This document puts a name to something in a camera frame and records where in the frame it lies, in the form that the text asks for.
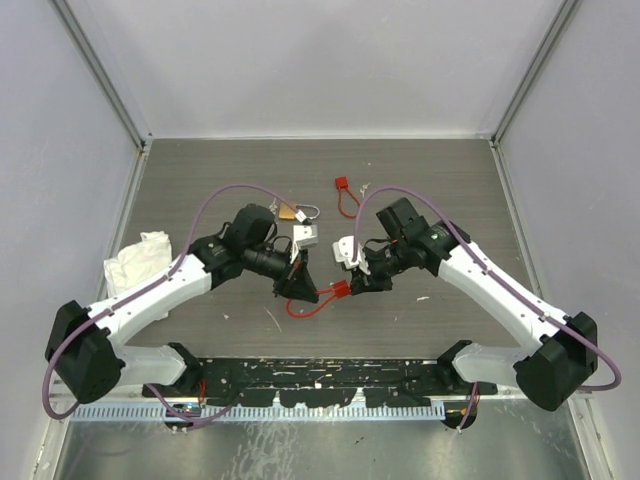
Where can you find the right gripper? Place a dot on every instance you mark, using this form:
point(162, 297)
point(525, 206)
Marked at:
point(372, 282)

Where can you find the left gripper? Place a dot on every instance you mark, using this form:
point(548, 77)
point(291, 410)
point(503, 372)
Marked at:
point(296, 282)

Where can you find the red cable padlock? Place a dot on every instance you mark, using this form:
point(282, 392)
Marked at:
point(336, 291)
point(344, 191)

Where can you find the brass padlock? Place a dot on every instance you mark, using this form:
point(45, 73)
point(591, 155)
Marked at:
point(282, 211)

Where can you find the silver keys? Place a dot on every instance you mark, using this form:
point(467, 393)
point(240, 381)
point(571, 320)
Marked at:
point(364, 189)

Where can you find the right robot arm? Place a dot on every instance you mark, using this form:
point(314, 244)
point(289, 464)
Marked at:
point(554, 353)

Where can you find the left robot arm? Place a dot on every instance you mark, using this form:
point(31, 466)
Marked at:
point(89, 347)

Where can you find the white cloth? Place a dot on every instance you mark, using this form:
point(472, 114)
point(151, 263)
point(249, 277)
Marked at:
point(137, 262)

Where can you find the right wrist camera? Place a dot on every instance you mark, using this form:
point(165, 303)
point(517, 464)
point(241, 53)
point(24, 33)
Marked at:
point(350, 256)

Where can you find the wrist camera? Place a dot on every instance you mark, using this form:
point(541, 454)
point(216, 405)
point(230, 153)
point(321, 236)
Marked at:
point(350, 256)
point(304, 235)

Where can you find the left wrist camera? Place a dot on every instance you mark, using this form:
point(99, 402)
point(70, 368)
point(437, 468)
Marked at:
point(304, 235)

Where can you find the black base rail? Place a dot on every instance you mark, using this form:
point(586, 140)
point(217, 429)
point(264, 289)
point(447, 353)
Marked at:
point(320, 383)

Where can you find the slotted cable duct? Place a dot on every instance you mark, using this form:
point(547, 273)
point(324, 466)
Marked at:
point(358, 411)

